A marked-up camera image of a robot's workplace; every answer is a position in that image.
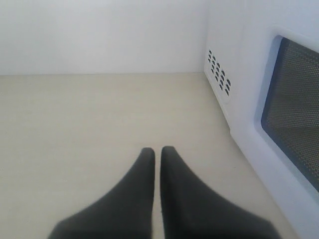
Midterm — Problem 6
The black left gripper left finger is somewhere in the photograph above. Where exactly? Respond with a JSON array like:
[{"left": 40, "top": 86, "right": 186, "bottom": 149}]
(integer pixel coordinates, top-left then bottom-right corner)
[{"left": 49, "top": 147, "right": 155, "bottom": 239}]

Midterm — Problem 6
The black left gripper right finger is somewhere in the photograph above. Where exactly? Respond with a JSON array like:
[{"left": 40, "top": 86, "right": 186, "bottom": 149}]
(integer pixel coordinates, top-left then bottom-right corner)
[{"left": 160, "top": 146, "right": 279, "bottom": 239}]

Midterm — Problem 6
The white microwave door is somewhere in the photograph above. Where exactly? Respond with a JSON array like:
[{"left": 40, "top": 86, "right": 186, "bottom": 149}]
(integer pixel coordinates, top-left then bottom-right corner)
[{"left": 231, "top": 24, "right": 319, "bottom": 239}]

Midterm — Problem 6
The white Midea microwave oven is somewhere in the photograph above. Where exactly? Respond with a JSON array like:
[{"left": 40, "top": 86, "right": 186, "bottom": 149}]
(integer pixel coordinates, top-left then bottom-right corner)
[{"left": 204, "top": 0, "right": 319, "bottom": 239}]

